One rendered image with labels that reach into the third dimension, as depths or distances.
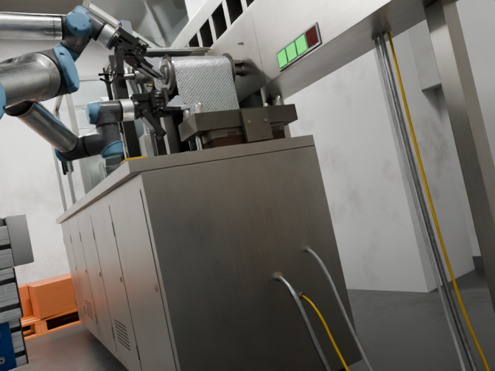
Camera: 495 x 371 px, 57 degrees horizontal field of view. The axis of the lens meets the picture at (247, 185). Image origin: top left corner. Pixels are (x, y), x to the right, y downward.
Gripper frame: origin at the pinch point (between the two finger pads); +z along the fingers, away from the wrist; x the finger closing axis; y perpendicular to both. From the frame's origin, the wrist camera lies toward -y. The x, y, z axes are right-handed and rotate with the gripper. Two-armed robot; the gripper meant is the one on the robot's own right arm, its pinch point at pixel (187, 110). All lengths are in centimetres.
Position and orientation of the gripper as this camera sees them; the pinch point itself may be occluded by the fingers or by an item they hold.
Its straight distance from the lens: 170.5
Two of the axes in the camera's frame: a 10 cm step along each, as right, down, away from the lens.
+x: -4.5, 1.3, 8.8
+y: -2.1, -9.8, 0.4
